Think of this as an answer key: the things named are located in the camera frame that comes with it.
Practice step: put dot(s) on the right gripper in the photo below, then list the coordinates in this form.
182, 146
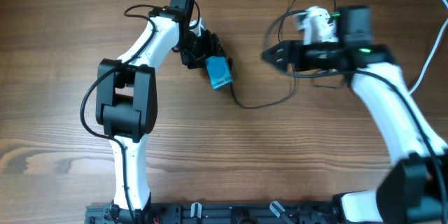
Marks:
288, 53

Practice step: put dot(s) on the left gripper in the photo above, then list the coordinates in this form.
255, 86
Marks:
211, 47

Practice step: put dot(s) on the Galaxy smartphone teal screen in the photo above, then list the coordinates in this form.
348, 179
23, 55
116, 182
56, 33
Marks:
219, 72

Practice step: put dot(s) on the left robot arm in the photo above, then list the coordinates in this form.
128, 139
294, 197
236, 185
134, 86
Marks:
127, 103

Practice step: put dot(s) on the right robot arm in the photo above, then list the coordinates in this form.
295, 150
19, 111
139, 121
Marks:
415, 190

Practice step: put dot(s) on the white power strip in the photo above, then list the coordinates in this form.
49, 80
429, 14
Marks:
317, 25

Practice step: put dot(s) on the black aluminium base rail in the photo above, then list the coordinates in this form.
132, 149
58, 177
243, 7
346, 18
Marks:
275, 212

